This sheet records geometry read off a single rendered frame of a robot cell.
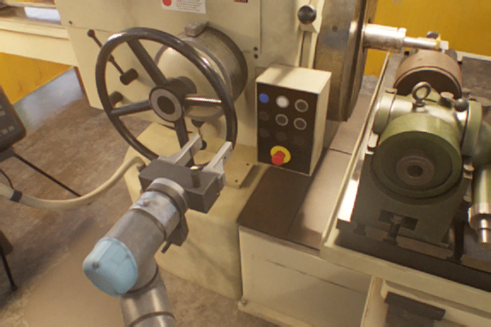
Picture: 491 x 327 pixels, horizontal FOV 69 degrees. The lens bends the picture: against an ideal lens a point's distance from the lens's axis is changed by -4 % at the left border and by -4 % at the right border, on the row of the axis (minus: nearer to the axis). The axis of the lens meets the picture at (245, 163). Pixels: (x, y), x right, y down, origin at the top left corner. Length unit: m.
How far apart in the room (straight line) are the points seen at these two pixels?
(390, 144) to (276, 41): 0.35
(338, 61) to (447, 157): 0.36
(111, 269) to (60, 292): 1.75
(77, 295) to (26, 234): 0.63
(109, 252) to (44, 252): 1.97
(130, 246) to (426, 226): 0.70
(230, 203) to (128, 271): 1.09
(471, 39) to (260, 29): 2.66
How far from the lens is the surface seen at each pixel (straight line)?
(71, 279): 2.30
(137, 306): 0.60
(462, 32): 3.42
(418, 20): 3.38
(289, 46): 0.93
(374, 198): 0.95
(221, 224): 1.54
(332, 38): 1.01
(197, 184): 0.60
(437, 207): 0.95
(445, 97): 0.98
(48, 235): 2.58
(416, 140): 0.87
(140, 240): 0.55
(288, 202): 1.57
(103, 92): 0.97
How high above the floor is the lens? 1.76
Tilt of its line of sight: 41 degrees down
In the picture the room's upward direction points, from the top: 2 degrees counter-clockwise
